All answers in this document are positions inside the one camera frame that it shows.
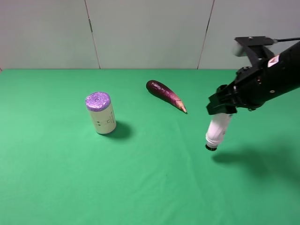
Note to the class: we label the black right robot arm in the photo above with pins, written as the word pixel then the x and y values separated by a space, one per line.
pixel 288 69

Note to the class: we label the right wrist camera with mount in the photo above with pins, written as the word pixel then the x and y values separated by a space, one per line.
pixel 256 48

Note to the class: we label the green table cloth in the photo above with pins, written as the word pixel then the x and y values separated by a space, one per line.
pixel 153 169

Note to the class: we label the white bottle with black cap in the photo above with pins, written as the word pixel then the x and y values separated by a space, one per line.
pixel 217 129

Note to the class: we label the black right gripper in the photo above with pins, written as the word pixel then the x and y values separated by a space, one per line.
pixel 250 89

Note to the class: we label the purple eggplant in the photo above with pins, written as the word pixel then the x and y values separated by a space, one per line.
pixel 161 91

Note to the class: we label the purple garbage bag roll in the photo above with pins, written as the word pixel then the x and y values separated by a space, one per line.
pixel 100 108

